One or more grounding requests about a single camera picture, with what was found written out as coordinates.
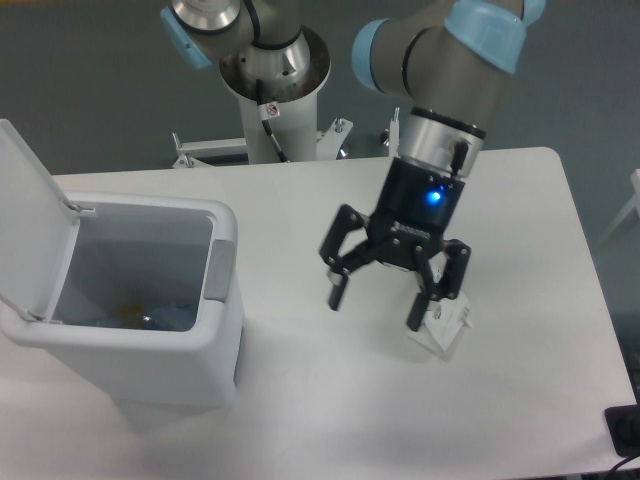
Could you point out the white trash can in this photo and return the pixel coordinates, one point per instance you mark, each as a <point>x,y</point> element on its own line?
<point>153,251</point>

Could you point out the white trash can lid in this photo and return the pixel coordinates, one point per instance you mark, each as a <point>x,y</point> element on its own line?
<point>39,230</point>

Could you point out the crushed clear plastic bottle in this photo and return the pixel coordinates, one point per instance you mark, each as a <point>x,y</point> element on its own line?
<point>172,317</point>

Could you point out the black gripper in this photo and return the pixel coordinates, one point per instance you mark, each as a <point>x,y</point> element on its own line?
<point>406,230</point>

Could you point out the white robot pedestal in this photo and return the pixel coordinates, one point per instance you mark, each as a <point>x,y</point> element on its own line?
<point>277,93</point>

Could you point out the white metal base frame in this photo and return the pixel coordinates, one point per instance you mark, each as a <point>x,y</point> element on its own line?
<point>333,143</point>

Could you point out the white furniture leg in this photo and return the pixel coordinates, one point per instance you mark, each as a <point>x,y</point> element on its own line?
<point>628,215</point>

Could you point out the crumpled white paper wrapper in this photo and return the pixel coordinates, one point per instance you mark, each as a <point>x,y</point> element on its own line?
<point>441,324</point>

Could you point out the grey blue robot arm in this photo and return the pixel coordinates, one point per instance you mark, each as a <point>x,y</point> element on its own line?
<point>452,59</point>

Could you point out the black device at edge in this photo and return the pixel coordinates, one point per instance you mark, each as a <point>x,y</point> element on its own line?
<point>623,425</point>

